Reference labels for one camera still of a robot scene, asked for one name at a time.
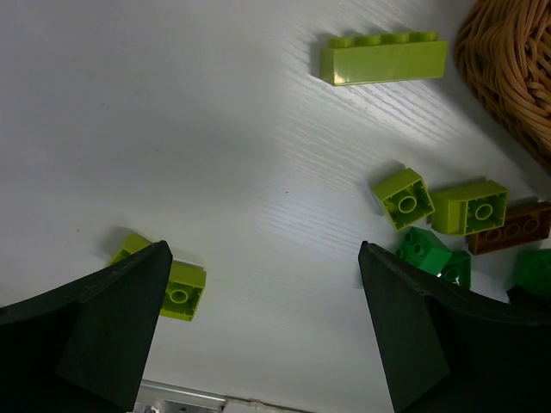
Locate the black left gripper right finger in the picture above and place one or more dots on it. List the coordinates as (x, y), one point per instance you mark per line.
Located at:
(446, 349)

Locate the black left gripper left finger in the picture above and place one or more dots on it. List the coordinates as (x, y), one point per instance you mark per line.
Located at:
(82, 347)

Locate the green lego plate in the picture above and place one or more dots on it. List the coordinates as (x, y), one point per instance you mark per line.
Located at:
(532, 272)

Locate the green square lego brick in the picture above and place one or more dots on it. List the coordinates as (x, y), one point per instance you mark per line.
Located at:
(458, 269)

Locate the small dark green lego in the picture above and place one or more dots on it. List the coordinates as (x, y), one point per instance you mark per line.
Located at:
(424, 250)

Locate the lime lego brick left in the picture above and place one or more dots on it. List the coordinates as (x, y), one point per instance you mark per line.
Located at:
(133, 243)

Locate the lime lego brick right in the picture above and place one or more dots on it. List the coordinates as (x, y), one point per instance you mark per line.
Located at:
(183, 292)

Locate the lime sloped lego brick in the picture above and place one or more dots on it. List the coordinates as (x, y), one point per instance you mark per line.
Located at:
(471, 208)

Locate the brown lego brick near basket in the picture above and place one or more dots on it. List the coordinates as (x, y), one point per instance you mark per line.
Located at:
(523, 224)

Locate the lime square lego brick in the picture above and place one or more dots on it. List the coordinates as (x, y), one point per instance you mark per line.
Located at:
(404, 198)

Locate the lime long lego brick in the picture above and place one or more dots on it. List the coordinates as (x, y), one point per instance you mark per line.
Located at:
(383, 58)

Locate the brown wicker divided basket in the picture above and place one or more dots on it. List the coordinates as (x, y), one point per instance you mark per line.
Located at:
(502, 52)

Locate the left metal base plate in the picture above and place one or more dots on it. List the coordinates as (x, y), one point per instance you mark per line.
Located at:
(154, 397)

